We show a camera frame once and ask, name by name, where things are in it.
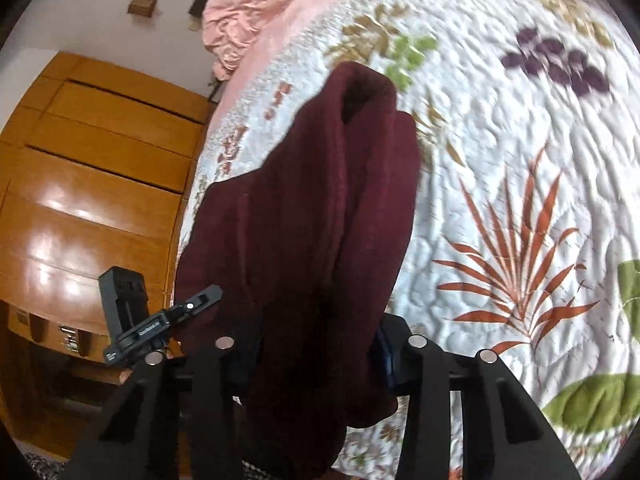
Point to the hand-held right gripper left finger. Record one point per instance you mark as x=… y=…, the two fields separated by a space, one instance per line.
x=220 y=385

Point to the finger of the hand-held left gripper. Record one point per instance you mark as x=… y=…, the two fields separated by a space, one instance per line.
x=197 y=299

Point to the brown wall fixture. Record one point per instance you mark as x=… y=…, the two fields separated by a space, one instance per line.
x=141 y=6

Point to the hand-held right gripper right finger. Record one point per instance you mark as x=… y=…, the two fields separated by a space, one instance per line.
x=389 y=357

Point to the pink blanket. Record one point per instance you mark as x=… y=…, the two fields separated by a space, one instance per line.
x=250 y=15

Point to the person's patterned clothing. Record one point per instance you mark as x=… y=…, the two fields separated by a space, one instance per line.
x=45 y=466

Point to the maroon pants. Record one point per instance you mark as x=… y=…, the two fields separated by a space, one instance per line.
x=310 y=240

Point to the white floral quilt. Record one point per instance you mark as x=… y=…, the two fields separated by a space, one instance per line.
x=510 y=160

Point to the wooden wardrobe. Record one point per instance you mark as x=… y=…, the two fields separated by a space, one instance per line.
x=90 y=185

